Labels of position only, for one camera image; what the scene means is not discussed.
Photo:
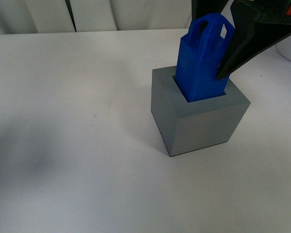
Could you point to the blue insert part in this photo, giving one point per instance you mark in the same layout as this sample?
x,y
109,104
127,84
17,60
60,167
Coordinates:
x,y
200,53

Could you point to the gray base block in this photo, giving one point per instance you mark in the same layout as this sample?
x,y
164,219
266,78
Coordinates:
x,y
189,126

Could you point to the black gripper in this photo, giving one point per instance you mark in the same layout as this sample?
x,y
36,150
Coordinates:
x,y
259,24

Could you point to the white curtain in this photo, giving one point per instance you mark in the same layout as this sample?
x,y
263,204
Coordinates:
x,y
62,16

